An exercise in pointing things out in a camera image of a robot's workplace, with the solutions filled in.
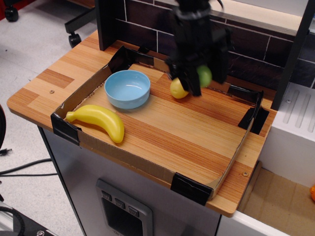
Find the black upright post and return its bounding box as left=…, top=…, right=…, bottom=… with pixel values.
left=95, top=0, right=126, bottom=51
left=271, top=0, right=315, bottom=111

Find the white toy sink counter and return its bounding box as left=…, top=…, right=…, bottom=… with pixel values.
left=259, top=83, right=315, bottom=187

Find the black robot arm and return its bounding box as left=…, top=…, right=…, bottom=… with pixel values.
left=165, top=0, right=232, bottom=96

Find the cardboard fence with black tape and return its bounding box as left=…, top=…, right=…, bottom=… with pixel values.
left=51, top=47, right=270, bottom=214

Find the grey toy oven panel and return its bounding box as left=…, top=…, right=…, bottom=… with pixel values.
left=96, top=179, right=154, bottom=236

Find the black caster wheel far left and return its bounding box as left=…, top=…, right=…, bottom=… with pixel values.
left=4, top=6, right=19, bottom=22

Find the orange toy fruit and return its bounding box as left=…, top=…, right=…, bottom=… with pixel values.
left=310, top=186, right=315, bottom=201

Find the black power plug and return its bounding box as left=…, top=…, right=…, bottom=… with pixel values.
left=0, top=148, right=12, bottom=156

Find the yellow toy potato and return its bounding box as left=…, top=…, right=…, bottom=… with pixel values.
left=170, top=78, right=189, bottom=99

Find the yellow plastic banana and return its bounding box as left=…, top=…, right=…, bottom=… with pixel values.
left=66, top=105, right=125, bottom=143

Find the black upright post left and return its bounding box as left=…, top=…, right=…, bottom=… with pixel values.
left=95, top=0, right=126, bottom=51

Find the wooden shelf board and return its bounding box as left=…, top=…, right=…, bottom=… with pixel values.
left=209, top=0, right=302, bottom=36

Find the black floor cable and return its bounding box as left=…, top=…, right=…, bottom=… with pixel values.
left=0, top=158, right=58, bottom=177

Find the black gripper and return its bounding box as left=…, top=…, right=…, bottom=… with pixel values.
left=166, top=7, right=232, bottom=96

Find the light blue bowl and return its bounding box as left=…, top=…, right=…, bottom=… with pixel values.
left=104, top=70, right=151, bottom=109

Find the black upright post right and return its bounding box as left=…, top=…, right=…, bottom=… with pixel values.
left=271, top=0, right=315, bottom=111

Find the green toy pear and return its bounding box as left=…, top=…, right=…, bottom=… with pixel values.
left=197, top=65, right=212, bottom=88

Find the black base plate with screw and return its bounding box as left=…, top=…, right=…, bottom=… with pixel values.
left=0, top=206, right=57, bottom=236

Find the black caster wheel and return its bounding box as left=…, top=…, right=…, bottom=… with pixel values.
left=4, top=6, right=19, bottom=22
left=68, top=33, right=82, bottom=48

